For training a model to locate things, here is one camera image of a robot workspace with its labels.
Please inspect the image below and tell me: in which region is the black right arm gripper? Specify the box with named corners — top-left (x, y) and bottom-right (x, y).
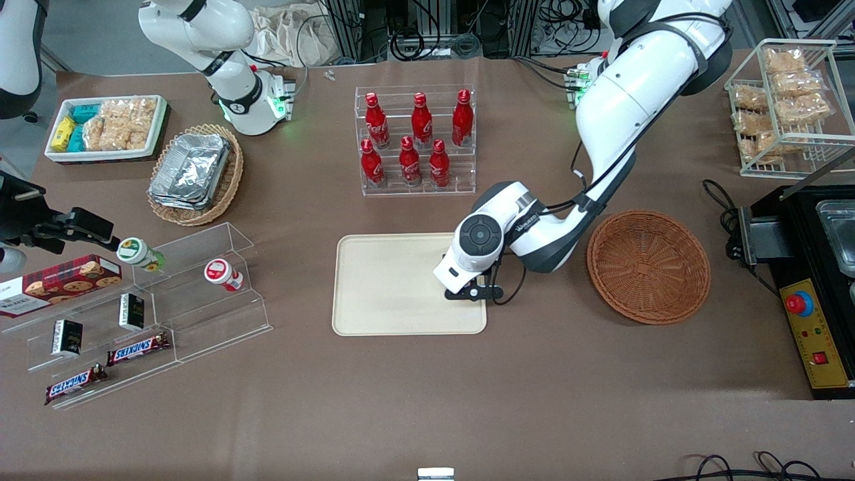
top-left (0, 171), bottom-right (122, 253)

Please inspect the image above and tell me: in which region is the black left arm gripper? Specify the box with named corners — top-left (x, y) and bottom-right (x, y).
top-left (445, 266), bottom-right (506, 302)

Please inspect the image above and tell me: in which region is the beige plastic tray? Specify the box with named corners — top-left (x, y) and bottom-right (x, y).
top-left (332, 232), bottom-right (488, 337)

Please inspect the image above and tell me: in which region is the aluminium foil tray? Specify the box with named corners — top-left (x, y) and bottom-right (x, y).
top-left (148, 132), bottom-right (232, 212)

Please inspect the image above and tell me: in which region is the oval light wicker basket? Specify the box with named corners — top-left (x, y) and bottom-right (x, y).
top-left (147, 124), bottom-right (245, 227)

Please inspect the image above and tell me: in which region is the round brown wicker basket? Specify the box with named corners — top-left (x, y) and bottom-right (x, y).
top-left (586, 210), bottom-right (711, 326)

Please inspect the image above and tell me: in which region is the green cap drink bottle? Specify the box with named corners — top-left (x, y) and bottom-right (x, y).
top-left (116, 237), bottom-right (166, 273)

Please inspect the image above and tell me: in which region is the white rectangular snack bin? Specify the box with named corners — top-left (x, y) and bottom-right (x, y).
top-left (44, 94), bottom-right (168, 164)

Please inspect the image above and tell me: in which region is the red cookie box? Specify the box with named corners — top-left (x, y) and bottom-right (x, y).
top-left (0, 254), bottom-right (124, 319)

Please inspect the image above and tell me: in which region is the yellow snack packet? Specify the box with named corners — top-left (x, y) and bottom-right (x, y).
top-left (51, 116), bottom-right (78, 152)

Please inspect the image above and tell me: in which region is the small black box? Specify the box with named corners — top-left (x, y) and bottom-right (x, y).
top-left (118, 292), bottom-right (146, 333)
top-left (51, 319), bottom-right (85, 357)

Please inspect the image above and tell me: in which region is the clear acrylic bottle rack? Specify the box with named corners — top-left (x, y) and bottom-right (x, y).
top-left (354, 85), bottom-right (477, 197)

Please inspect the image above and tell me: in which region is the Snickers chocolate bar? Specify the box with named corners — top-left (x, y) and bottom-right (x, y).
top-left (44, 363), bottom-right (110, 407)
top-left (106, 331), bottom-right (172, 367)

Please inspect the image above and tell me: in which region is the red cola bottle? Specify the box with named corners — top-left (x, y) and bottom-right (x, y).
top-left (410, 92), bottom-right (434, 150)
top-left (364, 92), bottom-right (391, 150)
top-left (428, 139), bottom-right (452, 189)
top-left (399, 136), bottom-right (423, 188)
top-left (360, 138), bottom-right (387, 188)
top-left (452, 89), bottom-right (475, 148)

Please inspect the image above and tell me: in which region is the red cap drink bottle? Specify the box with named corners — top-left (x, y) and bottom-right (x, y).
top-left (204, 258), bottom-right (245, 293)

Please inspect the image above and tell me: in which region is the brown table cover sheet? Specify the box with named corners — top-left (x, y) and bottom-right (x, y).
top-left (0, 52), bottom-right (855, 481)

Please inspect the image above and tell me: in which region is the clear acrylic stepped shelf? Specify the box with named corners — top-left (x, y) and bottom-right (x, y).
top-left (0, 222), bottom-right (274, 410)

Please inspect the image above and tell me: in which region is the beige crumpled cloth bag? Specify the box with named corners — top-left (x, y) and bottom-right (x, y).
top-left (250, 4), bottom-right (342, 68)

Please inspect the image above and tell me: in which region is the black machine housing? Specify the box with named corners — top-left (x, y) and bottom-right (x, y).
top-left (737, 144), bottom-right (855, 402)

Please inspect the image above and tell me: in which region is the clear fried snack bag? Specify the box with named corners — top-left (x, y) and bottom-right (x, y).
top-left (775, 94), bottom-right (834, 126)
top-left (735, 110), bottom-right (779, 138)
top-left (740, 132), bottom-right (792, 165)
top-left (763, 48), bottom-right (808, 75)
top-left (733, 86), bottom-right (770, 112)
top-left (770, 71), bottom-right (824, 98)

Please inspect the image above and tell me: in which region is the yellow control panel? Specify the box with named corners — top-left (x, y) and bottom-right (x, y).
top-left (778, 277), bottom-right (855, 392)

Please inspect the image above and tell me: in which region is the steel pan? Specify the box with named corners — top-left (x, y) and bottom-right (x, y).
top-left (815, 199), bottom-right (855, 278)

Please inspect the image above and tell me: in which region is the black machine cable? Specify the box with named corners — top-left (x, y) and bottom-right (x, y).
top-left (701, 178), bottom-right (779, 298)

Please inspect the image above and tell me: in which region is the black cable bundle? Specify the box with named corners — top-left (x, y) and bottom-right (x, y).
top-left (389, 0), bottom-right (483, 62)

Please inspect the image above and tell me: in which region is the aluminium frame post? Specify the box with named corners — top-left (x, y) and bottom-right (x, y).
top-left (324, 0), bottom-right (365, 65)

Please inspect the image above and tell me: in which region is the black looped cable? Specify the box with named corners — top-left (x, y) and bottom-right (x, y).
top-left (680, 452), bottom-right (826, 481)

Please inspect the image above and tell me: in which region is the white wire basket rack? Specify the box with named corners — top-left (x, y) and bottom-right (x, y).
top-left (724, 38), bottom-right (855, 180)

